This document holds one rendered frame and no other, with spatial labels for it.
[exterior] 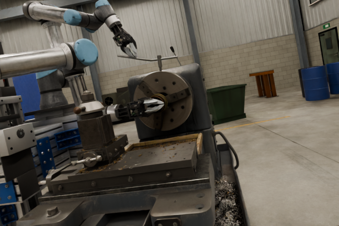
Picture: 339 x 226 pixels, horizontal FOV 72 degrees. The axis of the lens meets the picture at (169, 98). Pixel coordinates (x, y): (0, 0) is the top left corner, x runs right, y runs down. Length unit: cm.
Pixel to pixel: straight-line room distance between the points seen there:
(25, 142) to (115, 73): 1056
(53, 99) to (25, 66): 47
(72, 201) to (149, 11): 1132
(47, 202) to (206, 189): 42
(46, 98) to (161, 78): 65
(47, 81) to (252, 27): 1119
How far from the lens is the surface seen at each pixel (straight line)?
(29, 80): 678
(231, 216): 111
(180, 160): 58
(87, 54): 109
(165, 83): 122
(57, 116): 144
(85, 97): 70
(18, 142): 100
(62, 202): 73
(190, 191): 59
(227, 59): 1151
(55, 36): 165
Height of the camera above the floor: 115
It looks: 3 degrees down
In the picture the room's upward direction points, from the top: 11 degrees counter-clockwise
